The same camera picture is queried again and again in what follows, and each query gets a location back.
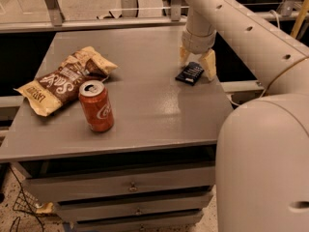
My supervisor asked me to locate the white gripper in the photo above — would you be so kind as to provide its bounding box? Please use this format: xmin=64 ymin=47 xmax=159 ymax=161
xmin=180 ymin=30 xmax=216 ymax=81

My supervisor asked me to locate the dark blue rxbar wrapper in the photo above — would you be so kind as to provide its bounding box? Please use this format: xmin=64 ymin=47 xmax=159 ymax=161
xmin=175 ymin=62 xmax=204 ymax=86

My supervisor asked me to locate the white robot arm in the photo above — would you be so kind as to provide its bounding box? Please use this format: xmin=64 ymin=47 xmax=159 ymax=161
xmin=184 ymin=0 xmax=309 ymax=232

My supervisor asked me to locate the red soda can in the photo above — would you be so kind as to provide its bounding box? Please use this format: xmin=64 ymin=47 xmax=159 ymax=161
xmin=78 ymin=80 xmax=114 ymax=132

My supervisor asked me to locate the grey drawer cabinet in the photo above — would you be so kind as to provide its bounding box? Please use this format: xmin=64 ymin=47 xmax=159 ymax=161
xmin=0 ymin=25 xmax=235 ymax=232

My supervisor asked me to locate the middle grey drawer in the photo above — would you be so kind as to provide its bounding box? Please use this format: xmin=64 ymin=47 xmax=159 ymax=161
xmin=57 ymin=190 xmax=212 ymax=221

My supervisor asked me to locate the grey drawer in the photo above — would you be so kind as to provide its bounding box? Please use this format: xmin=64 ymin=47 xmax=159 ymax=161
xmin=23 ymin=163 xmax=215 ymax=202
xmin=57 ymin=190 xmax=212 ymax=221
xmin=74 ymin=210 xmax=203 ymax=232

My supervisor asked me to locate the brown and cream chip bag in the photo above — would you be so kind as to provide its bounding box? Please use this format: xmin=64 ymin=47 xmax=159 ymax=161
xmin=16 ymin=46 xmax=118 ymax=117

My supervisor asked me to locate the bottom grey drawer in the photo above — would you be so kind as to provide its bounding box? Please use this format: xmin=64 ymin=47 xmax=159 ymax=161
xmin=74 ymin=210 xmax=203 ymax=232

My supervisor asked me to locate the top grey drawer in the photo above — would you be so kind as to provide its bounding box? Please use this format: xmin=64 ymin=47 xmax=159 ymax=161
xmin=23 ymin=163 xmax=215 ymax=202

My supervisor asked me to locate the white cable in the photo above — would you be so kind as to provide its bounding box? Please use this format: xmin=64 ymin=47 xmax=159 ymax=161
xmin=269 ymin=9 xmax=282 ymax=29

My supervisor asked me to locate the metal railing frame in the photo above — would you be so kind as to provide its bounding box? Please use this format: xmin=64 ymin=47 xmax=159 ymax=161
xmin=0 ymin=0 xmax=309 ymax=35

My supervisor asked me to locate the black wire basket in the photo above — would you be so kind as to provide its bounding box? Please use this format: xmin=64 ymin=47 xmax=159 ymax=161
xmin=9 ymin=167 xmax=45 ymax=232

